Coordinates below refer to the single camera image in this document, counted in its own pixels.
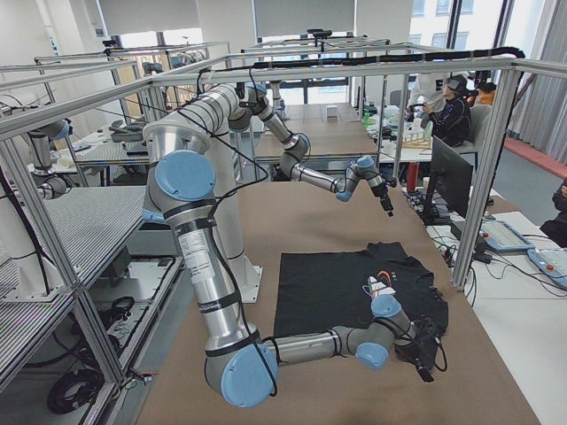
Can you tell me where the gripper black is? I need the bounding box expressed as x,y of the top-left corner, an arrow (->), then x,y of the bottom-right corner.
370,176 -> 393,217
395,318 -> 438,383

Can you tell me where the teach pendant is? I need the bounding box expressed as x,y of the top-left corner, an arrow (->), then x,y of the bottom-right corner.
479,220 -> 535,253

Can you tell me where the aluminium frame work table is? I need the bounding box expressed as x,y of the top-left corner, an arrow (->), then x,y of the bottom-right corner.
0,183 -> 150,302

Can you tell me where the black t-shirt with logo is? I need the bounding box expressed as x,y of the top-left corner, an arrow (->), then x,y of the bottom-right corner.
273,243 -> 448,337

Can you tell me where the seated person in black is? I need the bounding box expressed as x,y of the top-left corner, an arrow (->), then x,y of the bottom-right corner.
423,74 -> 471,147

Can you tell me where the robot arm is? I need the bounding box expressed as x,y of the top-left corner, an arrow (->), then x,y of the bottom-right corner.
146,146 -> 436,408
144,83 -> 395,216

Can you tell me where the black computer monitor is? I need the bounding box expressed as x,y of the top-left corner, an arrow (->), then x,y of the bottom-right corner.
421,136 -> 473,226

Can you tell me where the aluminium cage frame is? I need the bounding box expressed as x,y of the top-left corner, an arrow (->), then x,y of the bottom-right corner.
0,35 -> 537,399

